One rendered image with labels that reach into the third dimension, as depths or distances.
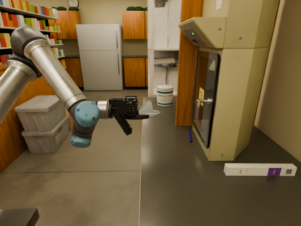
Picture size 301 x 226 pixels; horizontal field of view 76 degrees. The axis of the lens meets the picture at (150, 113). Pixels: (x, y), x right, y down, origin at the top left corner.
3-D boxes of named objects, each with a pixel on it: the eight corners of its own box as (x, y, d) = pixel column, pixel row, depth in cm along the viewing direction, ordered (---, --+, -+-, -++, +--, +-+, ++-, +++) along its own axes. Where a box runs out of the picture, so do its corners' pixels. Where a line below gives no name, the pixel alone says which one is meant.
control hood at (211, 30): (199, 45, 98) (201, 23, 94) (223, 48, 68) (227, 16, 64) (176, 45, 98) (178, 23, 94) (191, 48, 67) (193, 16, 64)
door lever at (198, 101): (208, 120, 82) (206, 118, 84) (210, 98, 79) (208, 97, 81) (195, 120, 82) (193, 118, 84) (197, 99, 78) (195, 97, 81)
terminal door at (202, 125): (192, 122, 112) (199, 49, 98) (208, 150, 84) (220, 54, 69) (191, 122, 112) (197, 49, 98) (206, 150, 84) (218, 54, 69)
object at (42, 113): (70, 115, 301) (66, 94, 289) (52, 132, 245) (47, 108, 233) (43, 115, 300) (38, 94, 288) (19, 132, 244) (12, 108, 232)
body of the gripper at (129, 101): (137, 101, 75) (106, 101, 75) (138, 121, 78) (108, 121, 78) (138, 95, 82) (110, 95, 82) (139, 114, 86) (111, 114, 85)
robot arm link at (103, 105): (97, 121, 78) (102, 114, 86) (109, 121, 78) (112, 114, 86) (96, 104, 75) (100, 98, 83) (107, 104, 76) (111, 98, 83)
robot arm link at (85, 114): (33, 8, 71) (110, 112, 64) (36, 32, 80) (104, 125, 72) (-3, 12, 64) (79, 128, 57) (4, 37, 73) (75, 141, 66)
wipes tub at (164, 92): (171, 101, 165) (172, 84, 160) (173, 106, 153) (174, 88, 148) (156, 101, 165) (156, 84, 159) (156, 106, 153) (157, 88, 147)
